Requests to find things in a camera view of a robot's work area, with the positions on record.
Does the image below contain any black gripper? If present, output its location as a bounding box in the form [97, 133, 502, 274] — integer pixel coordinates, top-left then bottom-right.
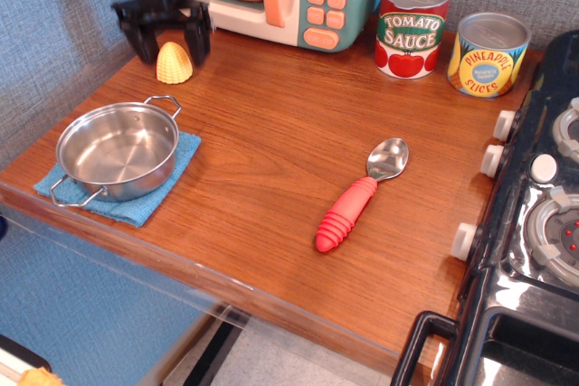
[111, 0, 212, 66]

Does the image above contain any yellow toy corn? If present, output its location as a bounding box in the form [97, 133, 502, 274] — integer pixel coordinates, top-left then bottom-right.
[157, 42, 194, 84]

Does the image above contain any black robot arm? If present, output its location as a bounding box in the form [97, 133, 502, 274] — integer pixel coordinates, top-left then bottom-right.
[111, 0, 212, 67]

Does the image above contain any blue cloth mat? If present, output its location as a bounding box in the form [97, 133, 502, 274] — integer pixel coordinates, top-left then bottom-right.
[33, 132, 202, 228]

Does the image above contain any tomato sauce can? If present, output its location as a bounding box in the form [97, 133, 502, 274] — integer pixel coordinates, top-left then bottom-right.
[375, 0, 450, 80]

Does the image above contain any pineapple slices can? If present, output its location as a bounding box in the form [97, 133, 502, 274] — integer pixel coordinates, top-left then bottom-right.
[447, 12, 531, 99]

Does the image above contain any orange fuzzy object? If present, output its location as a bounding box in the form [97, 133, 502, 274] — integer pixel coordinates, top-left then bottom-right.
[17, 367, 64, 386]

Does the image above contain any black toy stove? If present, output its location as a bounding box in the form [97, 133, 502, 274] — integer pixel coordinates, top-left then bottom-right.
[392, 31, 578, 385]

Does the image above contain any steel pot with handles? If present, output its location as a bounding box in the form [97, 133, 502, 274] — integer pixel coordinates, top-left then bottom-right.
[49, 95, 182, 208]

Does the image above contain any spoon with red handle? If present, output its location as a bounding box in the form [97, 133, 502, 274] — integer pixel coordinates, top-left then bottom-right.
[315, 137, 410, 252]

